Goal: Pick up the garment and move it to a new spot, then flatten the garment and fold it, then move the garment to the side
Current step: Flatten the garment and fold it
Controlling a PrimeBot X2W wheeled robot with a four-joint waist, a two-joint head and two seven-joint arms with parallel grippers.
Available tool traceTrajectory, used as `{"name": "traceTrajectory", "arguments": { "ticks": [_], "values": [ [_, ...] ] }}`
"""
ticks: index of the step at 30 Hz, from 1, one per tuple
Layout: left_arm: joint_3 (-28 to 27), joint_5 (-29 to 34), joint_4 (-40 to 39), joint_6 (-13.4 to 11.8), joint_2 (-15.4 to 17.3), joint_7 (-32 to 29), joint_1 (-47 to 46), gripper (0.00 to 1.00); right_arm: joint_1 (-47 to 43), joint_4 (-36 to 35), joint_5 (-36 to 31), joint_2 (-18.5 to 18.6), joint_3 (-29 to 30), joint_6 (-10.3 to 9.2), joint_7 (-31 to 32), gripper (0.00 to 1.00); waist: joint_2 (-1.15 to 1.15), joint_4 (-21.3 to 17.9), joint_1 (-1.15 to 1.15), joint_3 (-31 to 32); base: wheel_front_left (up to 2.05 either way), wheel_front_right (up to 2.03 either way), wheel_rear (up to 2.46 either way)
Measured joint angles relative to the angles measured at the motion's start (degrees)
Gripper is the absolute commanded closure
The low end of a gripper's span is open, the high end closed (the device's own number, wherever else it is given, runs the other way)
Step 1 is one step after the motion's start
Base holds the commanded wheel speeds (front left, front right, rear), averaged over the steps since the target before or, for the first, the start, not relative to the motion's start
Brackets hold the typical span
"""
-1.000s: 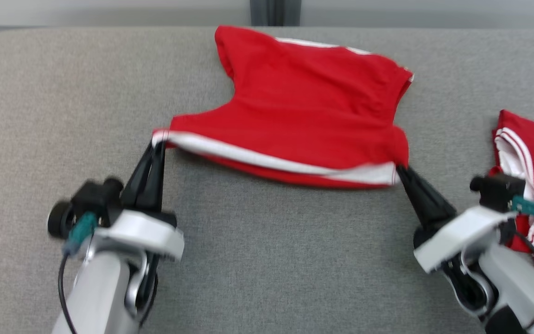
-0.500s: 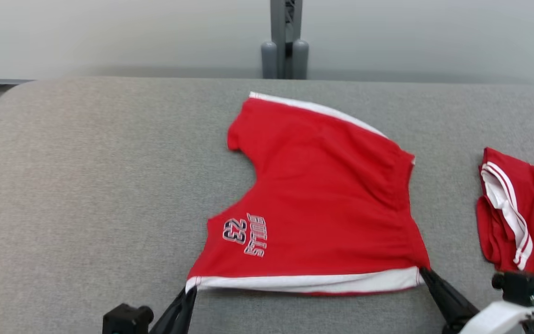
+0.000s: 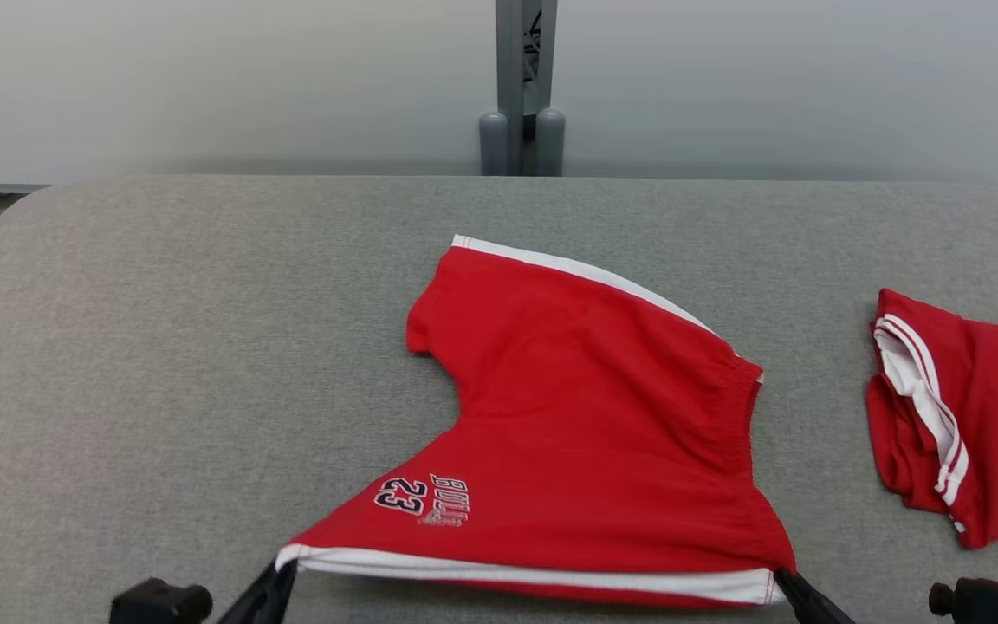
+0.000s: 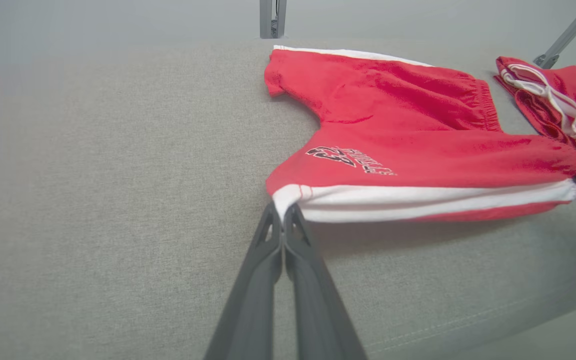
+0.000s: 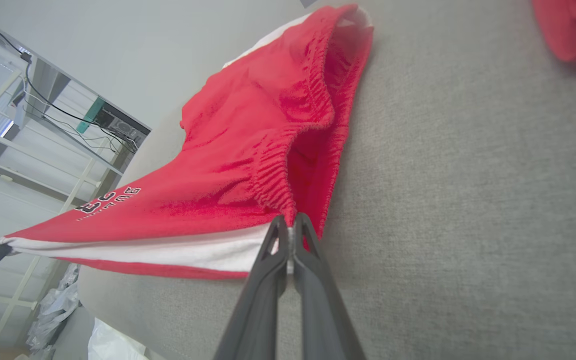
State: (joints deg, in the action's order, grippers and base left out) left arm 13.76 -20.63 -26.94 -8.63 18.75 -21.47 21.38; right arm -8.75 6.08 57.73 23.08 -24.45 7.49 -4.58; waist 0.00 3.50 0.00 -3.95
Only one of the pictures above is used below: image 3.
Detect red Bulls 23 jersey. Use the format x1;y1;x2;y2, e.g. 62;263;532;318
865;288;998;552

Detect red Bulls 23 shorts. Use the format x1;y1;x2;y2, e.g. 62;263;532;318
275;233;800;608

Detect grey metal post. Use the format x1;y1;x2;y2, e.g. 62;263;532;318
477;0;567;178

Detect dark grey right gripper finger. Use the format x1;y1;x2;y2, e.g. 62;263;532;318
786;568;857;624
774;568;839;624

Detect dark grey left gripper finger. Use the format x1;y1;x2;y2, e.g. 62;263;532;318
261;560;300;624
217;562;289;624

